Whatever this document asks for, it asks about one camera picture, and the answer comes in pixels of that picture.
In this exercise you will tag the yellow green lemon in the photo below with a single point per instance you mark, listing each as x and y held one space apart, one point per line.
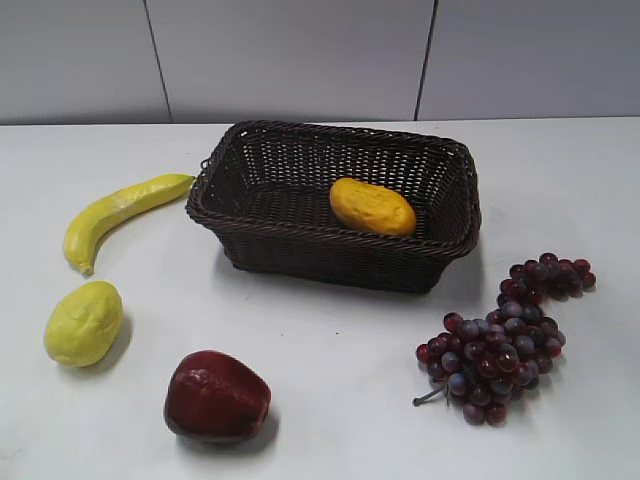
84 324

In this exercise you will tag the orange yellow mango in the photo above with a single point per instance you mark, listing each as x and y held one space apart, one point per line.
370 208

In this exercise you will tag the yellow banana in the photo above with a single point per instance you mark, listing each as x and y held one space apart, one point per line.
85 232

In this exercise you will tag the dark brown wicker basket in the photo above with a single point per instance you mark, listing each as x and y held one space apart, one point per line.
264 192

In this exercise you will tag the purple red grape bunch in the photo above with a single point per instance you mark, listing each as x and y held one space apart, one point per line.
482 365

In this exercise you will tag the dark red apple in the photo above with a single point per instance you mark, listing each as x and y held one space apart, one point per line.
214 398

